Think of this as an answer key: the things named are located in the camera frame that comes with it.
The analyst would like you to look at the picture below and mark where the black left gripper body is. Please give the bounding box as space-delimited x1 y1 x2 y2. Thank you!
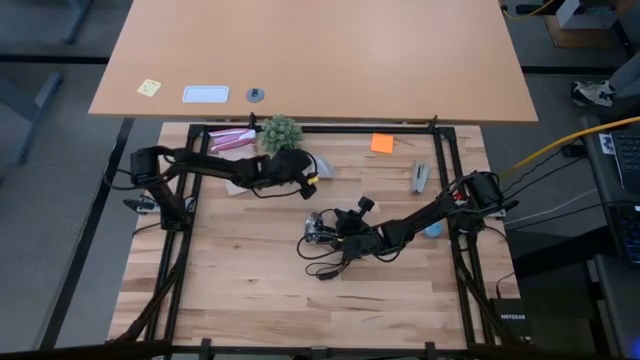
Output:
259 147 320 202

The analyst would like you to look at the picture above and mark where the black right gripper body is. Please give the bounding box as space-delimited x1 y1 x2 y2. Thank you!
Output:
332 196 387 261

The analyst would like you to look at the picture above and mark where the black lamp power cord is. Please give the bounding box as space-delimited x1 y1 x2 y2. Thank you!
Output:
295 207 396 282

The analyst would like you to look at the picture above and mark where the artificial succulent in woven pot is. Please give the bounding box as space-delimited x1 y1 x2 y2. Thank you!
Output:
259 114 305 154

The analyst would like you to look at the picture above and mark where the tan cardboard sheet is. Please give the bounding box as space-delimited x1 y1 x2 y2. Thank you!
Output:
222 148 261 198

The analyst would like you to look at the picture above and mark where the pink and white packet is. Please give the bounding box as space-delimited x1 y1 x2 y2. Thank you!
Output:
207 127 259 154

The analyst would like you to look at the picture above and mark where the grey stapler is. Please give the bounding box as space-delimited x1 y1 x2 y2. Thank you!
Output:
409 159 432 195

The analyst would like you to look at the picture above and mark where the orange sticky note pad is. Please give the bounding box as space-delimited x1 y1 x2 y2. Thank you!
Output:
370 132 396 155

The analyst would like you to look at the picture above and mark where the white rectangular card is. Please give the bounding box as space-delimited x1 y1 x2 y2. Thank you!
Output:
181 84 232 105

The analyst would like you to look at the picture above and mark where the light brown desk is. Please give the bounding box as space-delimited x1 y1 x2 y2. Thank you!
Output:
88 0 539 124

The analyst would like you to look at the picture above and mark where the yellow sticky note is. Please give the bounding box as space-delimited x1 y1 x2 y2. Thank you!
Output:
135 78 163 98

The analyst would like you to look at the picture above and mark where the keyboard with blue backlight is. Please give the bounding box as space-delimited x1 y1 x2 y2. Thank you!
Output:
606 203 640 267

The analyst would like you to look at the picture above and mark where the person's shoe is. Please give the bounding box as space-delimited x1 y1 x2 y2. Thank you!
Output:
571 79 617 108

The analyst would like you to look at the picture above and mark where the black keyboard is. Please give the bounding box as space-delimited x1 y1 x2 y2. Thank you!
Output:
610 129 640 194

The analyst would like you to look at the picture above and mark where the cardboard box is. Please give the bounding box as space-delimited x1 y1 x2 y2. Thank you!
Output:
544 0 619 50

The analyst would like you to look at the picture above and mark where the person's leg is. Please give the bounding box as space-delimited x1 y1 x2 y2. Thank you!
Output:
608 63 640 101

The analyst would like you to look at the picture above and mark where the black aluminium table frame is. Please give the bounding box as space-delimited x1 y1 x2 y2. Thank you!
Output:
106 113 532 360

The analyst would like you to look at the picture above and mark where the black Netgear network switch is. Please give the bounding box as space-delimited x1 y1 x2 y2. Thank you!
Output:
488 297 534 344

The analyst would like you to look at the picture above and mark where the thick yellow cable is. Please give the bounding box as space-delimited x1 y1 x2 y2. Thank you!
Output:
499 115 640 180

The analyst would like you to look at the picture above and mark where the thin yellow cable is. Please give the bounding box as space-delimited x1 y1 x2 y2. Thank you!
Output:
499 0 557 22

